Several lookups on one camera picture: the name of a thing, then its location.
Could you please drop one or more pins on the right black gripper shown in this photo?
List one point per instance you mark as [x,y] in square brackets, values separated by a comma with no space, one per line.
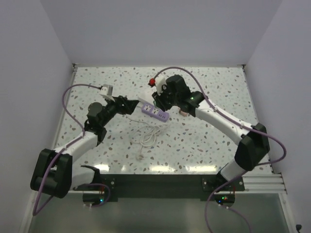
[159,99]

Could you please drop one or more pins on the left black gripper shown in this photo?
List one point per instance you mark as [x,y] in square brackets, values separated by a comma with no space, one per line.
[128,106]

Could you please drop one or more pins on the purple power strip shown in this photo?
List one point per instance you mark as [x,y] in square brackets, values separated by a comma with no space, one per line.
[152,111]

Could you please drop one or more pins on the pink plug adapter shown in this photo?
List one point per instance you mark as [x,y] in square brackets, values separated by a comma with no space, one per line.
[183,113]

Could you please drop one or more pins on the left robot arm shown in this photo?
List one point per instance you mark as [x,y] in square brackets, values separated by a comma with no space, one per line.
[53,173]

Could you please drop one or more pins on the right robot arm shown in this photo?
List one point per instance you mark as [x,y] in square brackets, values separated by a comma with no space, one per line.
[251,140]

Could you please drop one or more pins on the white triangular power strip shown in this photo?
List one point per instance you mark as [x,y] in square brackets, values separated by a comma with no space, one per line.
[145,97]

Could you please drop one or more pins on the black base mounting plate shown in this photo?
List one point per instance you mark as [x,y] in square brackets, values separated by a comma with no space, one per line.
[160,186]

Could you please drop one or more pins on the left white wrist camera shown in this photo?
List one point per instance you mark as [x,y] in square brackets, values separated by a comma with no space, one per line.
[106,90]

